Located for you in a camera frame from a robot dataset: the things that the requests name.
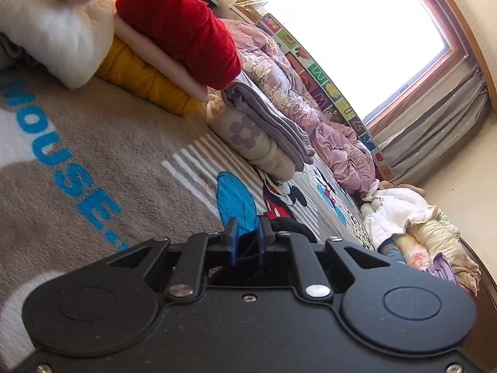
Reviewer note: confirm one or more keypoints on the grey-brown window curtain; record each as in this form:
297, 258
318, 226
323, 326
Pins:
436, 126

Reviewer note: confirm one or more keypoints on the stack of folded clothes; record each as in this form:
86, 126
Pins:
440, 268

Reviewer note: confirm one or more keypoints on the pale pink folded garment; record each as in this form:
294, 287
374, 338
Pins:
153, 55

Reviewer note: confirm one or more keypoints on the colourful alphabet foam mat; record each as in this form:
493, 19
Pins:
323, 90

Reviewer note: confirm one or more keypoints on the dark wooden bed headboard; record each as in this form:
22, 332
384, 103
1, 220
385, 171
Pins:
481, 343

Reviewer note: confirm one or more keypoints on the wooden framed window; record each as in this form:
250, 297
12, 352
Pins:
384, 57

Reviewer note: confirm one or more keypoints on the red knitted sweater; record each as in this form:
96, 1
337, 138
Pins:
189, 32

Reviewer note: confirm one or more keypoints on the beige flower-print folded bedding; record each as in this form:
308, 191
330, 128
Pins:
247, 139

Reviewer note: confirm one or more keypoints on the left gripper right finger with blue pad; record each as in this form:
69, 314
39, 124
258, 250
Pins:
310, 281

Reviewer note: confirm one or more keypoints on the black fleece-lined garment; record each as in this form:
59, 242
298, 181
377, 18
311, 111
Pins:
248, 242

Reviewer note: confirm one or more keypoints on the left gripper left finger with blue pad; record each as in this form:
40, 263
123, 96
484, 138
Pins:
201, 253

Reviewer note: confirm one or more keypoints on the cream satin quilt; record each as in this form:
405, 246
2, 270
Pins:
424, 238

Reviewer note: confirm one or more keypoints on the white puffy jacket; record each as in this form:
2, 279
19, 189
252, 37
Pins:
389, 211

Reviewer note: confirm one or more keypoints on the pink crumpled quilt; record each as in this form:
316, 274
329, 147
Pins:
337, 145

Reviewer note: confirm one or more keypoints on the Mickey Mouse plush blanket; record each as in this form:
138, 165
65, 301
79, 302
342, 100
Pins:
87, 173

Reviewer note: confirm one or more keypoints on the mustard yellow folded sweater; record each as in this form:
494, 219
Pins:
124, 68

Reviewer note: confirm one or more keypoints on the folded grey purple blanket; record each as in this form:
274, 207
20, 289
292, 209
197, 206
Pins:
247, 98

